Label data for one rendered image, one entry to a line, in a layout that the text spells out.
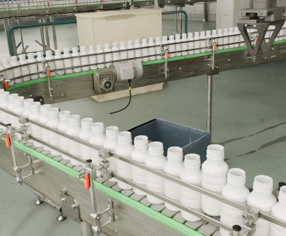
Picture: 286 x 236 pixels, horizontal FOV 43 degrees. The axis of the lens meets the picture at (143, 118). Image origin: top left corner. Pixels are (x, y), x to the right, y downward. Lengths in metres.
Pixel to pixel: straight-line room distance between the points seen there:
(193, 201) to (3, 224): 2.10
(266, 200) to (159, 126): 1.01
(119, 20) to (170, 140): 3.55
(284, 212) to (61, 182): 0.77
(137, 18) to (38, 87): 2.99
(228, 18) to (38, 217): 5.19
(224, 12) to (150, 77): 4.40
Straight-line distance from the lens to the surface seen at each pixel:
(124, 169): 1.03
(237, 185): 0.81
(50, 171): 1.32
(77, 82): 2.54
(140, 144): 0.97
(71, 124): 1.17
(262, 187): 0.79
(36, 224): 2.76
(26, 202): 3.02
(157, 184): 0.96
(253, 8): 0.85
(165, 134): 1.72
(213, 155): 0.82
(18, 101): 1.46
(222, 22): 7.07
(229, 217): 0.85
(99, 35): 5.00
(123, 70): 2.47
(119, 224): 1.11
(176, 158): 0.90
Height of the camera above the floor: 1.56
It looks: 20 degrees down
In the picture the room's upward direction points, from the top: 3 degrees counter-clockwise
